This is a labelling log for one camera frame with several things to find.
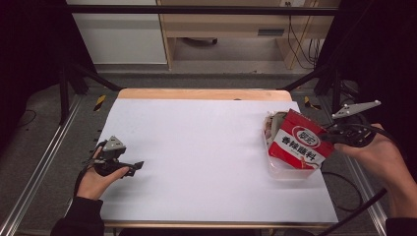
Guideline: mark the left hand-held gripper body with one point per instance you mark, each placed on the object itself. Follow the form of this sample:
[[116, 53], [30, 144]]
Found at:
[[113, 146]]

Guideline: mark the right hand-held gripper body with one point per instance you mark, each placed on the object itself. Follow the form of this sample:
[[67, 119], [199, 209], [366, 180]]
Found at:
[[355, 131]]

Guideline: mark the red and white seasoning packet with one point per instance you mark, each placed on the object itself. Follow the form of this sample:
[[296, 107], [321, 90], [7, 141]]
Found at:
[[298, 144]]

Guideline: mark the green and cream sauce pouch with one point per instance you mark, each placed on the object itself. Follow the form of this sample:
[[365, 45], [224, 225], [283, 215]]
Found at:
[[278, 124]]

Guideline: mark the clear plastic container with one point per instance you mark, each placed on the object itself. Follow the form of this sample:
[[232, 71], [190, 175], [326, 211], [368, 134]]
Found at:
[[288, 173]]

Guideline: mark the person's right hand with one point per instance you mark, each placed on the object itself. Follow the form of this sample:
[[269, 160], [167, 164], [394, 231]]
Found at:
[[380, 157]]

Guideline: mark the person's left hand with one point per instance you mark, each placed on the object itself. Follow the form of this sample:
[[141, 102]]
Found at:
[[93, 183]]

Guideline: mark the yellow and black tape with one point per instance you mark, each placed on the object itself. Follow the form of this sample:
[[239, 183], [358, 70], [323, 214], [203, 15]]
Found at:
[[309, 103], [100, 102]]

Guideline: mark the black metal stand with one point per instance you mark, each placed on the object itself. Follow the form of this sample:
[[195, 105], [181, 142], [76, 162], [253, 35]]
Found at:
[[64, 98], [336, 91]]

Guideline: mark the white table sheet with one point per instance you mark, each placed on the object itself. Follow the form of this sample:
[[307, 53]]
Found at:
[[196, 147]]

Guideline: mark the black curtain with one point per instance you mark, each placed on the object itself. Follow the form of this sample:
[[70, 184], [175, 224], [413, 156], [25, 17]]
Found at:
[[29, 49], [383, 65]]

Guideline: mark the wooden table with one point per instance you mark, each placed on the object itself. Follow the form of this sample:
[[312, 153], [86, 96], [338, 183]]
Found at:
[[196, 94]]

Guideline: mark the white cabinet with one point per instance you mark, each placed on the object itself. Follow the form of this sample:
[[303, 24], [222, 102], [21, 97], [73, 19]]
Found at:
[[121, 39]]

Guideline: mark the black chair base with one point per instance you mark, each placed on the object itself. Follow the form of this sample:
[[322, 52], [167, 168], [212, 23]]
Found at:
[[201, 41]]

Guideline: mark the light wooden desk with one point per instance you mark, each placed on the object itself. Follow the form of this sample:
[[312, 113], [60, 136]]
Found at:
[[229, 24]]

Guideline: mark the black horizontal frame bar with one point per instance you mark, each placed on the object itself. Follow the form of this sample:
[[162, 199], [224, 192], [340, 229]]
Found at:
[[196, 10]]

